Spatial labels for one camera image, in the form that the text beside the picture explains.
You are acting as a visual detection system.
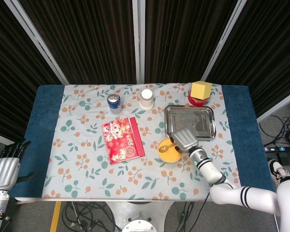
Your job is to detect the black coiled floor cables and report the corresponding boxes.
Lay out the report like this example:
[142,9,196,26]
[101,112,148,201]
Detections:
[259,115,290,146]

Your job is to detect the dark corrugated partition panel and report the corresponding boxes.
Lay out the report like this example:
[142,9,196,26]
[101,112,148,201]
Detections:
[0,0,61,143]
[145,0,238,84]
[206,0,290,117]
[18,0,137,85]

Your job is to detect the blue soda can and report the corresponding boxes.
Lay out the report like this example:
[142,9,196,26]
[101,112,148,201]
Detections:
[107,92,123,114]

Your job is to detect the floral grey tablecloth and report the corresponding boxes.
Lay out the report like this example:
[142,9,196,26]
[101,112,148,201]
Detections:
[42,83,244,201]

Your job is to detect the red round bowl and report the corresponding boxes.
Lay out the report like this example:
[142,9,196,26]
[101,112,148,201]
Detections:
[188,90,211,107]

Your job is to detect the yellow bowl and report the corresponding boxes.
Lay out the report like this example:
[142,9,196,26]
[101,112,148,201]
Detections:
[157,137,184,163]

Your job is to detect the small metal spoon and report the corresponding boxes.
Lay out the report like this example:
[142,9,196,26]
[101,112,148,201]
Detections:
[159,143,178,153]

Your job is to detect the black cable with green light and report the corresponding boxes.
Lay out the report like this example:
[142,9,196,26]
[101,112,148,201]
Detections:
[177,201,196,232]

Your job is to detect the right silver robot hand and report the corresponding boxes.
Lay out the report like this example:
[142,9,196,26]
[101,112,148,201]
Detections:
[169,127,200,154]

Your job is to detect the black and white sneaker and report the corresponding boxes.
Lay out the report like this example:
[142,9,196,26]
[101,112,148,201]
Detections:
[267,159,290,187]

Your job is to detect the yellow cube block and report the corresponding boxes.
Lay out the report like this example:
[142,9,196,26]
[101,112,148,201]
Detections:
[191,81,213,100]

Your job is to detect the blue table cover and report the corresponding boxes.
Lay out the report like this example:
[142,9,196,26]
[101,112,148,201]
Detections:
[9,84,276,201]

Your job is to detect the rectangular steel tray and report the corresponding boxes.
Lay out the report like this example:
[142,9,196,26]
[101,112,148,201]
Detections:
[164,104,217,140]

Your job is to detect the black tangled floor cables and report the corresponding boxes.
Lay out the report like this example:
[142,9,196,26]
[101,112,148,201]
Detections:
[62,201,119,232]

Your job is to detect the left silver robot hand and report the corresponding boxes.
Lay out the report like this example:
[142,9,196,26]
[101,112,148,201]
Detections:
[0,141,36,190]

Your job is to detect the red spiral desk calendar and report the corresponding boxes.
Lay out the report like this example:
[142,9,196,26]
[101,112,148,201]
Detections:
[101,116,146,165]

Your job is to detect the white partition frame post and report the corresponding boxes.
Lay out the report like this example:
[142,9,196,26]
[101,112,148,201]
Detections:
[200,0,247,82]
[3,0,70,85]
[256,88,290,123]
[132,0,146,84]

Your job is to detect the yellow floor tape strip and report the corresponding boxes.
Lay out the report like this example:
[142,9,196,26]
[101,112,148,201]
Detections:
[49,201,62,232]

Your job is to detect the white upturned paper cup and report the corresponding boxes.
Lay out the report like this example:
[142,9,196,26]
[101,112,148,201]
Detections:
[139,88,154,111]

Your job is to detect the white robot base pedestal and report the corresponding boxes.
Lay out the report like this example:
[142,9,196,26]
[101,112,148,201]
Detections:
[103,201,177,232]

